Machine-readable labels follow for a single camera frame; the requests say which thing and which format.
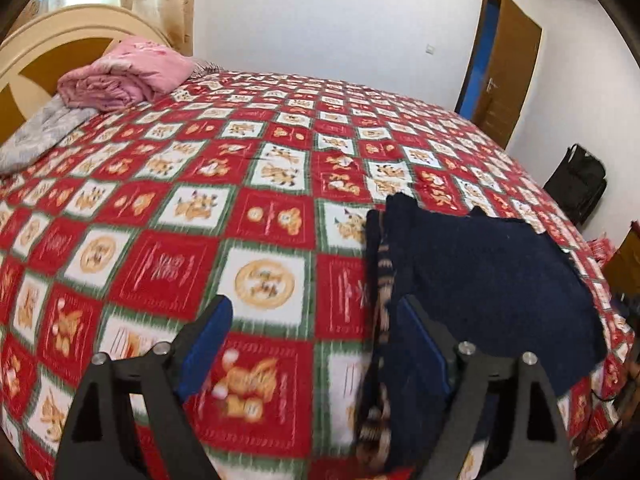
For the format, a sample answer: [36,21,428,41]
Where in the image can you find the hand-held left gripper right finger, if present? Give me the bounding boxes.
[400,294,571,480]

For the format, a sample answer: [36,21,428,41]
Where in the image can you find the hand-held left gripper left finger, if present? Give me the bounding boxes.
[55,295,235,480]

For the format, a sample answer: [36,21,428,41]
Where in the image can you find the navy patterned knit sweater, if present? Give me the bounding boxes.
[352,192,608,476]

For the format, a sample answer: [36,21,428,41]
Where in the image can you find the red checked printed bedspread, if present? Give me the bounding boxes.
[0,71,636,480]

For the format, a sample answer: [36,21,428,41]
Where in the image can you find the brown wooden cabinet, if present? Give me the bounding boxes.
[602,222,640,301]

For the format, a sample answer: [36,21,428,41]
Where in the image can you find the black backpack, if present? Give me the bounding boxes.
[542,143,607,226]

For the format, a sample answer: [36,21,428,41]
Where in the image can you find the grey blanket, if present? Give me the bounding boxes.
[0,95,98,176]

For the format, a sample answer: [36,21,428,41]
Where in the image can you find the striped grey pillow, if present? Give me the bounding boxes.
[189,60,223,79]

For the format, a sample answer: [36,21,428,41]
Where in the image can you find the folded pink quilt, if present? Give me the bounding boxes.
[56,36,196,112]

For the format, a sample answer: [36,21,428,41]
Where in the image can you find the brown wooden door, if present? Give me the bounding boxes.
[472,0,543,148]

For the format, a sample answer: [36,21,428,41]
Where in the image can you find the beige patterned curtain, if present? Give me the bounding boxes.
[15,0,196,58]

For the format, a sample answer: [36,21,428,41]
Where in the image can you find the cream wooden headboard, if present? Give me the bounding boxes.
[0,4,173,146]

